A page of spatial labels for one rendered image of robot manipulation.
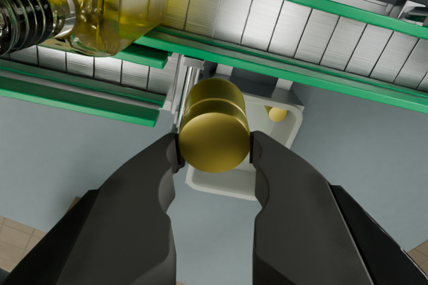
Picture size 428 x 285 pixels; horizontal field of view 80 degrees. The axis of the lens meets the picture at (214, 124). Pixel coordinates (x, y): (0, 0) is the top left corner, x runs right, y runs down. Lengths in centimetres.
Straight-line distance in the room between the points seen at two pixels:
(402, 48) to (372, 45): 4
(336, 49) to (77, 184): 63
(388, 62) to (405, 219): 55
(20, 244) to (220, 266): 188
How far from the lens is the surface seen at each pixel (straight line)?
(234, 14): 36
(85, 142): 65
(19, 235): 246
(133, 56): 29
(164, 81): 38
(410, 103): 37
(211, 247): 83
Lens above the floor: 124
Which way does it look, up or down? 61 degrees down
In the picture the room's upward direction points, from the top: 179 degrees counter-clockwise
